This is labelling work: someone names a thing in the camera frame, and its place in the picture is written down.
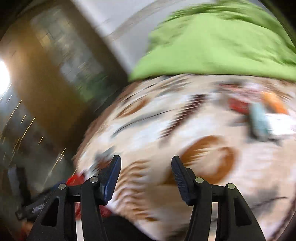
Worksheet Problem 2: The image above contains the leaf pattern beige blanket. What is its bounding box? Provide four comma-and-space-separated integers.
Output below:
75, 74, 295, 240

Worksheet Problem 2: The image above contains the white paper box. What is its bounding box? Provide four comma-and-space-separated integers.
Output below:
265, 113, 295, 137

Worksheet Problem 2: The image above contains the wooden glass door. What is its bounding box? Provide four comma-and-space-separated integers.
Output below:
1, 1, 127, 176

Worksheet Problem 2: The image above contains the red plastic basket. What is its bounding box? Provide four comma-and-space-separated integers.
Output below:
66, 173, 112, 220

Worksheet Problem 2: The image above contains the green quilt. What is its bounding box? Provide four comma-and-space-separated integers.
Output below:
129, 1, 295, 81

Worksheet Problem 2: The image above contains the light blue tissue packet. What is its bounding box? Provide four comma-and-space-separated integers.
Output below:
248, 102, 270, 142

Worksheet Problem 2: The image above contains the orange small box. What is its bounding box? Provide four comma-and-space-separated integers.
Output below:
261, 91, 288, 114

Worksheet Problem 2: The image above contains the red white carton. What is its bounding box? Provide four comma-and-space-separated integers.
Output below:
228, 97, 249, 115

